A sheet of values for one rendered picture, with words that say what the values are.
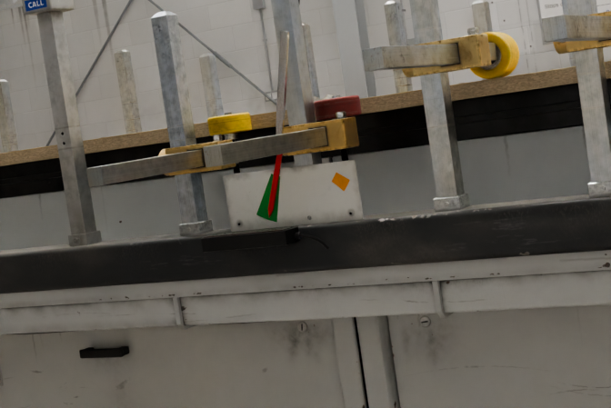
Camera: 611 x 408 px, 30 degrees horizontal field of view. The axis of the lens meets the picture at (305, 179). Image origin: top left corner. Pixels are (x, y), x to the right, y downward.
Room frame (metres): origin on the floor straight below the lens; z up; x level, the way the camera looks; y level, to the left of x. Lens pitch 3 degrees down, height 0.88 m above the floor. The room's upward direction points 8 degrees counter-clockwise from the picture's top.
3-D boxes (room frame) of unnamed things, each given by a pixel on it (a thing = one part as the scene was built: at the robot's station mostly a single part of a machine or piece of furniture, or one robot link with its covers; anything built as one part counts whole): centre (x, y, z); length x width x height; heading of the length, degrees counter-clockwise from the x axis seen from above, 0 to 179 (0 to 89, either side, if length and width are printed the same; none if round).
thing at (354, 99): (1.99, -0.07, 0.85); 0.08 x 0.08 x 0.11
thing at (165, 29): (2.07, 0.21, 0.87); 0.04 x 0.04 x 0.48; 61
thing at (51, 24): (2.20, 0.44, 0.93); 0.05 x 0.05 x 0.45; 61
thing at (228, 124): (2.15, 0.13, 0.85); 0.08 x 0.08 x 0.11
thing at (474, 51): (1.82, -0.25, 0.95); 0.14 x 0.06 x 0.05; 61
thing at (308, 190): (1.95, 0.03, 0.75); 0.26 x 0.01 x 0.10; 61
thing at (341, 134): (1.95, -0.03, 0.85); 0.14 x 0.06 x 0.05; 61
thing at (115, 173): (1.97, 0.22, 0.84); 0.43 x 0.03 x 0.04; 151
